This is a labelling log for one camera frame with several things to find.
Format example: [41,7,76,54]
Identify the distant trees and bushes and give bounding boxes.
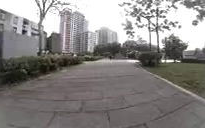
[92,39,158,60]

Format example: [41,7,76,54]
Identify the grey stone paved path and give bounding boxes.
[0,58,205,128]

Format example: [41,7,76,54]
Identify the group of tall buildings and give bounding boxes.
[46,7,120,55]

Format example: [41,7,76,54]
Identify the round green bush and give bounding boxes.
[137,50,164,68]

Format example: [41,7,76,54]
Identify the pair of thin trees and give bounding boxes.
[119,0,182,54]

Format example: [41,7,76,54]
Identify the low green hedge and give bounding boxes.
[0,54,104,86]

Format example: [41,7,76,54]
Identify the bushy dark tree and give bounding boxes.
[161,33,190,64]

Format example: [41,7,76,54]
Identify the bare slender tree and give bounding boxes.
[33,0,71,56]

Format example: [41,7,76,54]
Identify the pale stone kerb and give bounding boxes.
[134,61,205,110]

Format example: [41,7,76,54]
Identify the grass lawn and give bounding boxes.
[143,61,205,104]

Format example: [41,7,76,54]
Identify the white apartment building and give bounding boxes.
[0,5,48,51]

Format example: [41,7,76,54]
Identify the grey concrete wall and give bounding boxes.
[0,31,40,73]

